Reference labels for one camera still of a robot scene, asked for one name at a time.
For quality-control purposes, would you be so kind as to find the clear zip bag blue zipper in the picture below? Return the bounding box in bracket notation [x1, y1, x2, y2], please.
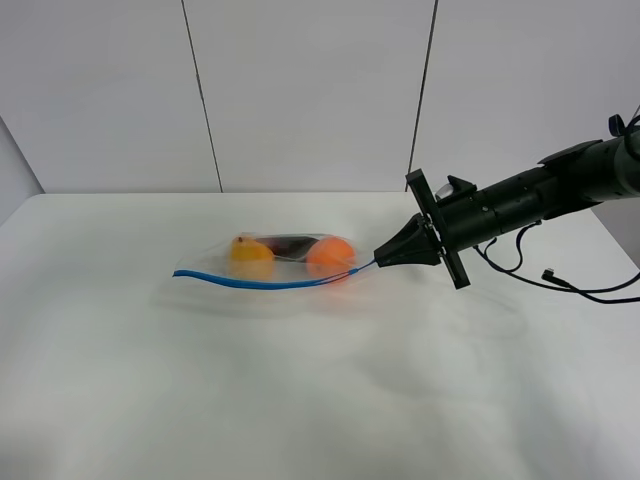
[153, 233, 376, 316]

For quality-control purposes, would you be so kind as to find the dark purple eggplant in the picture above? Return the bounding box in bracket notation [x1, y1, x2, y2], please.
[256, 235, 319, 263]

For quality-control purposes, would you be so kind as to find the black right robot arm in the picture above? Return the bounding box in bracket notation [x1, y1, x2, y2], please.
[374, 115, 639, 289]

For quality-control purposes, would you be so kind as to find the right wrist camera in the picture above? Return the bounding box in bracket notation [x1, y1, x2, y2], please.
[435, 175, 477, 205]

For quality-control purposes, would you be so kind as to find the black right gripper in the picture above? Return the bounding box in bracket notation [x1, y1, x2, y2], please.
[375, 169, 495, 289]

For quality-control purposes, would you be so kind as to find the yellow pear fruit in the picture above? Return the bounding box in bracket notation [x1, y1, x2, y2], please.
[228, 236, 275, 282]

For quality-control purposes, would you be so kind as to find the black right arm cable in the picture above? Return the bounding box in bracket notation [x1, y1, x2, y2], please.
[472, 219, 640, 305]

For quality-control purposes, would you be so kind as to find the orange fruit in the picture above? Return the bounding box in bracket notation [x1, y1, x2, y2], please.
[305, 236, 357, 283]

